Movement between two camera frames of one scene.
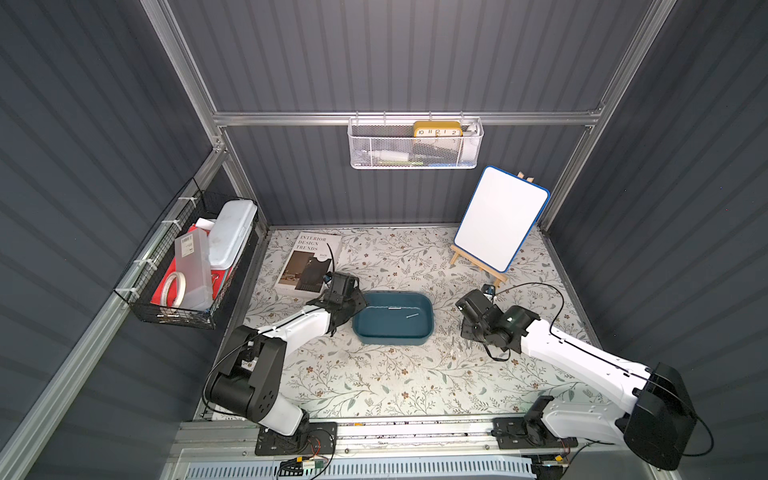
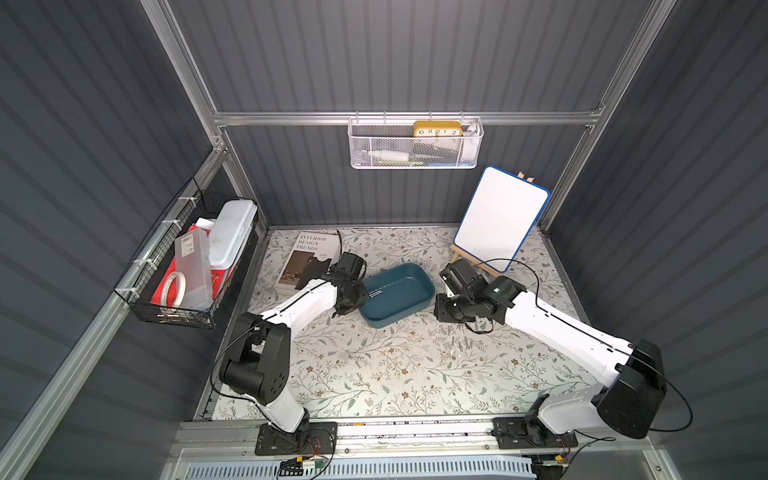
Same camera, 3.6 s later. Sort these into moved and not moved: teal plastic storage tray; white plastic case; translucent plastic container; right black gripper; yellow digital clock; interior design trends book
Moved: right black gripper; teal plastic storage tray
Not moved: white plastic case; translucent plastic container; yellow digital clock; interior design trends book
